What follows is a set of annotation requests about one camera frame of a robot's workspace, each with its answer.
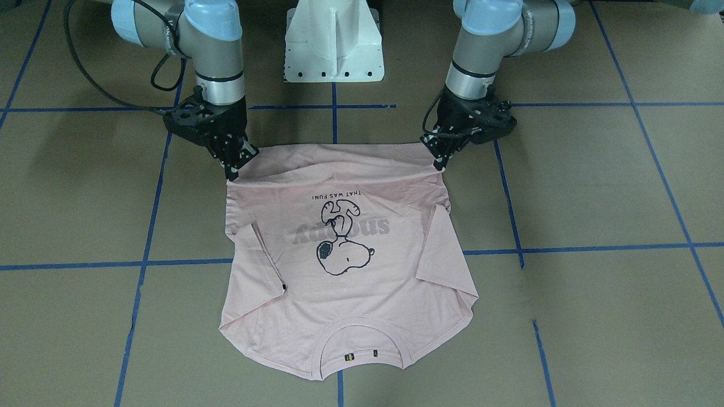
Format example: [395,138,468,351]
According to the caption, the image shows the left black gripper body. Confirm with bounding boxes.
[432,86,479,150]

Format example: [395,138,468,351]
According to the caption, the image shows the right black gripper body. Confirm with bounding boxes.
[204,97,248,160]

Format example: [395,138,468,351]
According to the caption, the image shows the pink Snoopy t-shirt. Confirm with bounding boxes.
[219,142,479,380]

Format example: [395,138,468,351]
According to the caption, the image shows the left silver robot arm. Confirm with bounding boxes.
[420,1,576,170]

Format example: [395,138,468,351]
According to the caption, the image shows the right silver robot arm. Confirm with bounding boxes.
[111,1,259,181]

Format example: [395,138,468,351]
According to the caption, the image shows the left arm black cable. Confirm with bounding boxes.
[421,88,453,136]

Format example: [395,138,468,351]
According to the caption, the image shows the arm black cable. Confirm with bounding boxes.
[421,88,453,136]
[63,0,187,111]

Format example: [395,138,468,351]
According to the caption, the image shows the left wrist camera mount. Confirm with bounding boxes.
[471,85,518,145]

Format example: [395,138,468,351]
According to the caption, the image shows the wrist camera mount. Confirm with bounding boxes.
[471,85,518,145]
[162,85,210,147]

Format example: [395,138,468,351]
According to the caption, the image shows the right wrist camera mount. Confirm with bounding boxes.
[162,85,210,147]

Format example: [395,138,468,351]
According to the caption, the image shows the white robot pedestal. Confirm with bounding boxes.
[283,1,385,83]

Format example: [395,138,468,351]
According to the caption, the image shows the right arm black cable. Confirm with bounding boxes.
[63,0,187,111]

